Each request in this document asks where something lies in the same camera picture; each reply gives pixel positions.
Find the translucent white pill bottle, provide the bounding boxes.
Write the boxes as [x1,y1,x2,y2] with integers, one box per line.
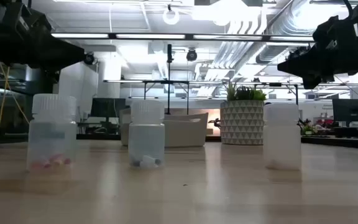
[262,103,302,171]

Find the clear plastic basket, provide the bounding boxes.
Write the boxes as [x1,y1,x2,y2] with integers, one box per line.
[119,107,209,148]

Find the black computer monitor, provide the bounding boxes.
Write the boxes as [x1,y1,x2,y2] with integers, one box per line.
[90,97,127,124]
[332,98,358,123]

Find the white ring light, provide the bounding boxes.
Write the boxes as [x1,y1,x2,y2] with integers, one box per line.
[162,6,180,26]

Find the small potted plants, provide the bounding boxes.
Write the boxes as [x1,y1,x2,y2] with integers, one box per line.
[297,118,319,136]

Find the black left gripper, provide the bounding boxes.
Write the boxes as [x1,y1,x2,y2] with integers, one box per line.
[1,0,86,71]

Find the pill bottle with grey pills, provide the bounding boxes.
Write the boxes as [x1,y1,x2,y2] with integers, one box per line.
[128,100,166,169]

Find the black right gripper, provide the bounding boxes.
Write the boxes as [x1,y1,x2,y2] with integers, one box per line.
[277,17,358,90]

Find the pill bottle with pink pills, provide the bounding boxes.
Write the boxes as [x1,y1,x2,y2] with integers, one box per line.
[26,93,78,172]

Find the black tripod stand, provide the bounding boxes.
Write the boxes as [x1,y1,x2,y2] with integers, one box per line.
[165,43,174,115]

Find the green succulent plant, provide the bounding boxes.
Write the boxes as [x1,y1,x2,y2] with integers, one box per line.
[224,81,267,101]

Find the black overhead light bar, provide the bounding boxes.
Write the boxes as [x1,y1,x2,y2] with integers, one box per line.
[50,32,316,42]

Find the white pillar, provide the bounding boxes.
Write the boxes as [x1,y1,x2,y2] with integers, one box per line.
[57,61,99,123]

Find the white patterned plant pot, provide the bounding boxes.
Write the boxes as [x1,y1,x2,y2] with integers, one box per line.
[219,100,265,146]

